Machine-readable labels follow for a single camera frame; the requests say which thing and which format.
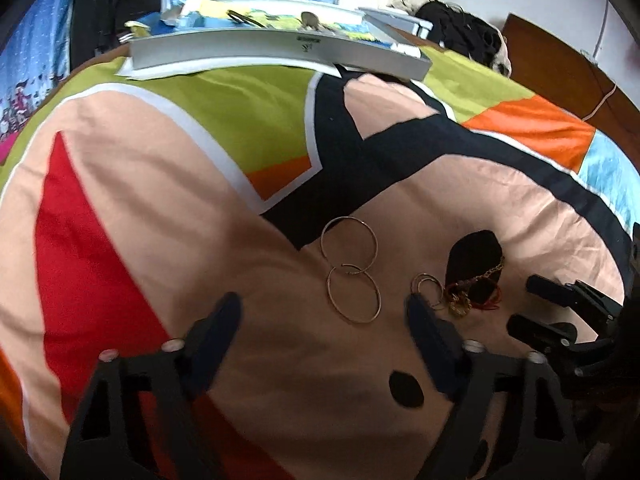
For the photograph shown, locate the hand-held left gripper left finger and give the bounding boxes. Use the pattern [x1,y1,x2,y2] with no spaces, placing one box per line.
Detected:
[60,291,244,480]

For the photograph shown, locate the colourful patchwork blanket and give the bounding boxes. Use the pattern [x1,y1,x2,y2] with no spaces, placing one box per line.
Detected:
[0,42,640,480]

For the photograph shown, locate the grey flat box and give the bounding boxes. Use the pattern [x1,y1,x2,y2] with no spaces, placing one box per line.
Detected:
[359,6,435,56]

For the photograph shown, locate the small thin hoop earrings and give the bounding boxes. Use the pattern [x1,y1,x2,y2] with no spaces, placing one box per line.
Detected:
[410,273,447,308]

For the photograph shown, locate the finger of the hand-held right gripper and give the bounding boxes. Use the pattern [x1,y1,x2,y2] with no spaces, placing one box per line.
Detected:
[525,274,627,328]
[506,312,583,357]

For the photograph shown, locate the grey shallow box tray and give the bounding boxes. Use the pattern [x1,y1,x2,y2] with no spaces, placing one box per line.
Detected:
[127,0,433,82]

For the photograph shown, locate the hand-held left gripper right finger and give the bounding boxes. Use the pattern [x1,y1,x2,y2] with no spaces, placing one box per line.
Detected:
[404,294,597,480]

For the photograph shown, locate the pile of dark clothes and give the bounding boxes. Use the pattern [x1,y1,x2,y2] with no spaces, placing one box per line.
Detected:
[400,0,513,78]

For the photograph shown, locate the brown wooden headboard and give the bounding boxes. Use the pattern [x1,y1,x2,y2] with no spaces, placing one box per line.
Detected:
[501,12,640,158]

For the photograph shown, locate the gold chain with red string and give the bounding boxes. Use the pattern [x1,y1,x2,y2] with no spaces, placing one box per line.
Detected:
[444,256,507,319]

